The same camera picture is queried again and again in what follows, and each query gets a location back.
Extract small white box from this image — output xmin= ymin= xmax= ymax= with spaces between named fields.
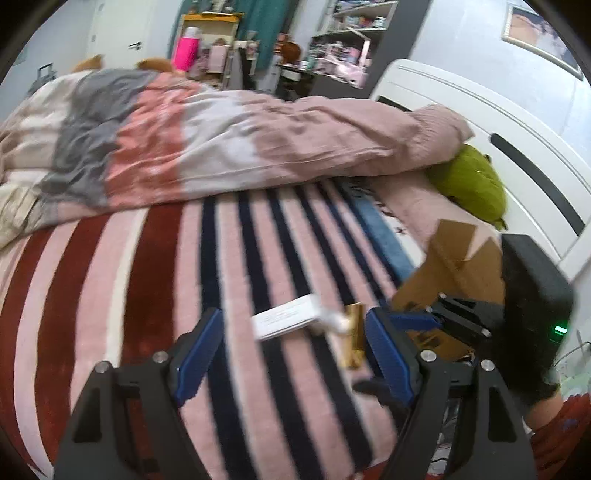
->
xmin=251 ymin=295 xmax=322 ymax=343

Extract pink bottle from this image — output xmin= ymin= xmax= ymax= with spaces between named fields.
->
xmin=172 ymin=26 xmax=202 ymax=73

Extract gold packet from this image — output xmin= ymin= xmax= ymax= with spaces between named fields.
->
xmin=343 ymin=302 xmax=369 ymax=370

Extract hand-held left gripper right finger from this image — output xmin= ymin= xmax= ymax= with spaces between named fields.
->
xmin=365 ymin=307 xmax=539 ymax=480

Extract white headboard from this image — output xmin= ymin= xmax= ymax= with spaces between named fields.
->
xmin=369 ymin=58 xmax=591 ymax=282

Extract grey wall shelf unit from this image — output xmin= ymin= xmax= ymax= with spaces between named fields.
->
xmin=305 ymin=0 xmax=432 ymax=89

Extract brown cardboard box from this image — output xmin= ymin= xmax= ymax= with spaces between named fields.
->
xmin=392 ymin=219 xmax=507 ymax=361

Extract white door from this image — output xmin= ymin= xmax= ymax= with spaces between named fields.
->
xmin=88 ymin=0 xmax=185 ymax=72

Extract dark cluttered desk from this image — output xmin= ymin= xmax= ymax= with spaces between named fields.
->
xmin=274 ymin=62 xmax=370 ymax=100

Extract striped pink blanket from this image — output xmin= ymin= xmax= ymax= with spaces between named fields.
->
xmin=0 ymin=178 xmax=432 ymax=480

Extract framed wall picture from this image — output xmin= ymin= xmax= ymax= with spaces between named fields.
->
xmin=501 ymin=4 xmax=585 ymax=80

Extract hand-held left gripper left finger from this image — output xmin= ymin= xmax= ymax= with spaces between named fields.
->
xmin=53 ymin=307 xmax=225 ymax=480

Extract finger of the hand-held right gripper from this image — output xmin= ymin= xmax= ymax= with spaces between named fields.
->
xmin=392 ymin=294 xmax=506 ymax=361

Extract person's right forearm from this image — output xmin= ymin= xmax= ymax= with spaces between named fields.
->
xmin=522 ymin=392 xmax=564 ymax=432

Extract patchwork pink grey duvet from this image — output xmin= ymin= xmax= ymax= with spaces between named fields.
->
xmin=0 ymin=68 xmax=475 ymax=247

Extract person's red clothing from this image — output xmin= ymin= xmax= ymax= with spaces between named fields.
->
xmin=529 ymin=394 xmax=591 ymax=480

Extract yellow wooden shelf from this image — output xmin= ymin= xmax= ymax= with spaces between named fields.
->
xmin=179 ymin=12 xmax=244 ymax=77

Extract green plush toy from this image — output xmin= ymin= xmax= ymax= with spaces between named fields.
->
xmin=425 ymin=144 xmax=509 ymax=230

